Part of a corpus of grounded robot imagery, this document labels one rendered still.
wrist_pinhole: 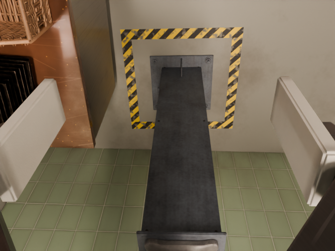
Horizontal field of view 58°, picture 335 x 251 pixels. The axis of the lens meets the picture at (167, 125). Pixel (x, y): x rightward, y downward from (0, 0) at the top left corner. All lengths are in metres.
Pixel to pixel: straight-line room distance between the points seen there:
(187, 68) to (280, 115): 1.40
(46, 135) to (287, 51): 1.52
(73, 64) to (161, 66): 0.67
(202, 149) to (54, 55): 0.55
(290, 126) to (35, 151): 0.13
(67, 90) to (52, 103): 0.87
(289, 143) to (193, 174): 0.77
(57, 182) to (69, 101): 0.79
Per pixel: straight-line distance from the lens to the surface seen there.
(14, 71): 0.95
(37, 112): 0.17
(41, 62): 1.04
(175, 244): 0.79
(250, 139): 1.88
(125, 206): 1.58
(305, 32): 1.63
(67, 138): 1.17
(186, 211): 0.83
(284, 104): 0.17
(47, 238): 1.56
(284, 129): 0.17
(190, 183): 0.90
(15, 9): 1.00
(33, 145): 0.17
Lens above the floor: 1.45
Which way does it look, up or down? 55 degrees down
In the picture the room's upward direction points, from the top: 176 degrees counter-clockwise
